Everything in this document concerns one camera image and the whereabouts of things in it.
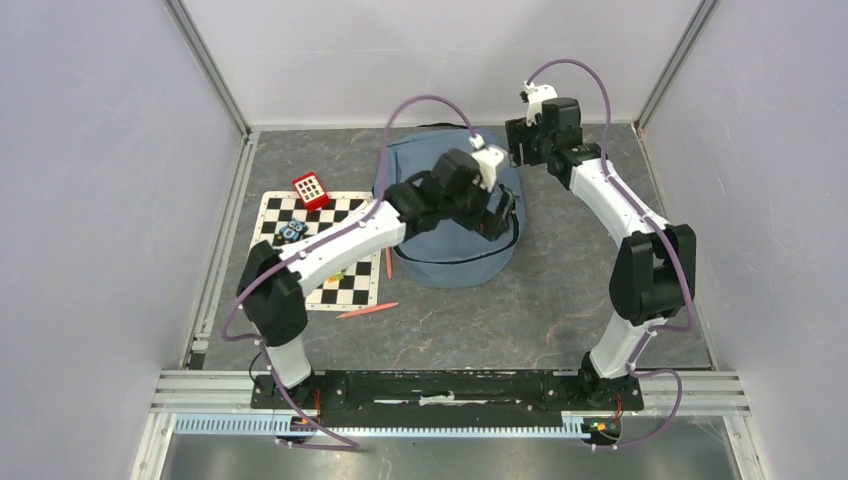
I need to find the blue owl toy figure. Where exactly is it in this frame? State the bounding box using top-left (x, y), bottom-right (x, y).
top-left (277, 218), bottom-right (308, 244)

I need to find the blue student backpack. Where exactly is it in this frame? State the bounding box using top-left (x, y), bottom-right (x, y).
top-left (372, 123), bottom-right (526, 288)

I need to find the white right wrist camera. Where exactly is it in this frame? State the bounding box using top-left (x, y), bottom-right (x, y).
top-left (521, 81), bottom-right (558, 127)

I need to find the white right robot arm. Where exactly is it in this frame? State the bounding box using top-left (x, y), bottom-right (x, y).
top-left (505, 89), bottom-right (696, 408)

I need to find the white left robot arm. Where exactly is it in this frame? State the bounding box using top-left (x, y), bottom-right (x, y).
top-left (237, 146), bottom-right (514, 408)

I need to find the red white toy block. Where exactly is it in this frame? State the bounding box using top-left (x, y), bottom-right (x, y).
top-left (291, 172), bottom-right (330, 212)

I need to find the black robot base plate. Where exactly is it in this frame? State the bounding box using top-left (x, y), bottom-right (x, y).
top-left (288, 370), bottom-right (644, 428)

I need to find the black white chessboard mat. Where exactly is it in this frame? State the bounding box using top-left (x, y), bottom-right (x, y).
top-left (251, 191), bottom-right (381, 312)

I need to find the orange pencil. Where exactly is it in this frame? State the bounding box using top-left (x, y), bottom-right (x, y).
top-left (384, 248), bottom-right (393, 280)
top-left (337, 302), bottom-right (399, 319)

